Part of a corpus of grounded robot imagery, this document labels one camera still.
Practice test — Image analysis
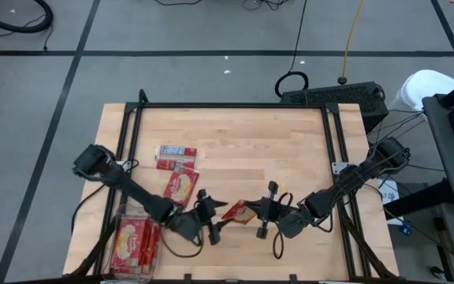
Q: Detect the black hanging cable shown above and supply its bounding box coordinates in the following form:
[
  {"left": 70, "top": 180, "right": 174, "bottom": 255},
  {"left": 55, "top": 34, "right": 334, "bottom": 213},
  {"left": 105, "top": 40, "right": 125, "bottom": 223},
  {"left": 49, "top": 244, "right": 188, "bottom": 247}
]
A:
[{"left": 274, "top": 0, "right": 310, "bottom": 99}]

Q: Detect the black camera cable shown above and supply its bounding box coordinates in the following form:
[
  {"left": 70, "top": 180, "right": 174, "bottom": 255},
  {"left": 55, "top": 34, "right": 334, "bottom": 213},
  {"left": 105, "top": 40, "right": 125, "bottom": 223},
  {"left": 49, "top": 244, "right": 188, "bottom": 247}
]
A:
[
  {"left": 272, "top": 191, "right": 293, "bottom": 260},
  {"left": 159, "top": 226, "right": 205, "bottom": 260}
]

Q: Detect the black right camera cable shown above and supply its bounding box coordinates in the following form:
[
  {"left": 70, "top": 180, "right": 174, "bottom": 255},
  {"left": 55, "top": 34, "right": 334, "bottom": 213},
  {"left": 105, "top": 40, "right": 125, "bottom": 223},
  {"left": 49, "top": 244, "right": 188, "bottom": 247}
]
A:
[{"left": 272, "top": 191, "right": 293, "bottom": 260}]

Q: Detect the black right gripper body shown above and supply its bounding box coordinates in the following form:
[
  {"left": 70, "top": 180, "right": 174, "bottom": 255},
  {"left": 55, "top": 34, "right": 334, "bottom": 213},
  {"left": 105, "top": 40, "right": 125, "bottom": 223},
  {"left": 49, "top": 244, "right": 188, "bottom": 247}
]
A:
[{"left": 256, "top": 181, "right": 291, "bottom": 240}]

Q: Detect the white paper sheet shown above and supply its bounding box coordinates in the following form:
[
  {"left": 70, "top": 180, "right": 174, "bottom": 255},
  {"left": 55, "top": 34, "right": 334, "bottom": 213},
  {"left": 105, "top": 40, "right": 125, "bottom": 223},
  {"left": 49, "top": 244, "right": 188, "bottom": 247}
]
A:
[{"left": 377, "top": 179, "right": 405, "bottom": 226}]

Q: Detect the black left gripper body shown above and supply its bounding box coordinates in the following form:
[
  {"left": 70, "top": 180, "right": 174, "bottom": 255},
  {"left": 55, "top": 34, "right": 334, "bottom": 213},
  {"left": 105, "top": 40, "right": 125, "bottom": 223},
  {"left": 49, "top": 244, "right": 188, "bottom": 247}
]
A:
[{"left": 195, "top": 189, "right": 221, "bottom": 246}]

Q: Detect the black vacuum hose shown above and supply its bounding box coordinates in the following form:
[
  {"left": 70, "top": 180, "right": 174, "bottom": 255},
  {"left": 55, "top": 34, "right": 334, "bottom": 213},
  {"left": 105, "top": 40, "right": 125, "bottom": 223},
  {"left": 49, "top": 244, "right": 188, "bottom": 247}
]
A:
[{"left": 0, "top": 0, "right": 54, "bottom": 35}]

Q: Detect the black left camera cable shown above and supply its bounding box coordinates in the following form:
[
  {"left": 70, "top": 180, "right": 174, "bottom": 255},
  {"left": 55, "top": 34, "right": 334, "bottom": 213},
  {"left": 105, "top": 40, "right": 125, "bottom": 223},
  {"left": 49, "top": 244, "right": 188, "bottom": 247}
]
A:
[{"left": 159, "top": 226, "right": 205, "bottom": 260}]

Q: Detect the black table frame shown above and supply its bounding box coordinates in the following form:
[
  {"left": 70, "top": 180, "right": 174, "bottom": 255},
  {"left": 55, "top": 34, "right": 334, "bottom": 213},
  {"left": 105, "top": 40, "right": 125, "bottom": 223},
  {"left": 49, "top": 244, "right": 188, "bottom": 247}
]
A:
[{"left": 69, "top": 88, "right": 400, "bottom": 284}]

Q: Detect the white rounded container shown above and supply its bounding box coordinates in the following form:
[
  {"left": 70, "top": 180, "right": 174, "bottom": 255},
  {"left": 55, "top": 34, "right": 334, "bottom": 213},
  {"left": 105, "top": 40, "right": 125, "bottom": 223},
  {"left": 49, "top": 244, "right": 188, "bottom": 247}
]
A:
[{"left": 393, "top": 69, "right": 454, "bottom": 114}]

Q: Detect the clear plastic basket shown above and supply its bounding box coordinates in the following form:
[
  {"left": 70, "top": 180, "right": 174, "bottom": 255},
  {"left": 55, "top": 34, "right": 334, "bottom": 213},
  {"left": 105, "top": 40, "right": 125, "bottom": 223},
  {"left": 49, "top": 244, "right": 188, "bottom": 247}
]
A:
[{"left": 106, "top": 203, "right": 163, "bottom": 282}]

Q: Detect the red popcorn bag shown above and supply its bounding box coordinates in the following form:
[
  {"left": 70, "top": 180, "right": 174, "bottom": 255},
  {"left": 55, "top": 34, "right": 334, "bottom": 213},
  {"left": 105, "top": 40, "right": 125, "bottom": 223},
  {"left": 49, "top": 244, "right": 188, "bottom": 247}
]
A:
[
  {"left": 162, "top": 165, "right": 200, "bottom": 210},
  {"left": 138, "top": 220, "right": 151, "bottom": 273},
  {"left": 110, "top": 216, "right": 149, "bottom": 274},
  {"left": 154, "top": 144, "right": 199, "bottom": 171},
  {"left": 149, "top": 222, "right": 162, "bottom": 273},
  {"left": 221, "top": 199, "right": 258, "bottom": 226}
]

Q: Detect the yellow hanging cable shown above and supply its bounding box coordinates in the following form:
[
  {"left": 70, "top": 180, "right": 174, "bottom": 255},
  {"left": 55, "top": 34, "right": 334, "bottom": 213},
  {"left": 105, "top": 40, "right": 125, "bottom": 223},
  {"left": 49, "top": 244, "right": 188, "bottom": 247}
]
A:
[{"left": 340, "top": 0, "right": 366, "bottom": 86}]

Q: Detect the black floor cable bundle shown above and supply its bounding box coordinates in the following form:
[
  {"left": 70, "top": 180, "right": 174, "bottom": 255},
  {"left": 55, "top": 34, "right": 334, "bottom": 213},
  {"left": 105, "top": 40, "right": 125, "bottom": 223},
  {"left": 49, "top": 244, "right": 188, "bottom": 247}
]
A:
[{"left": 242, "top": 0, "right": 291, "bottom": 12}]

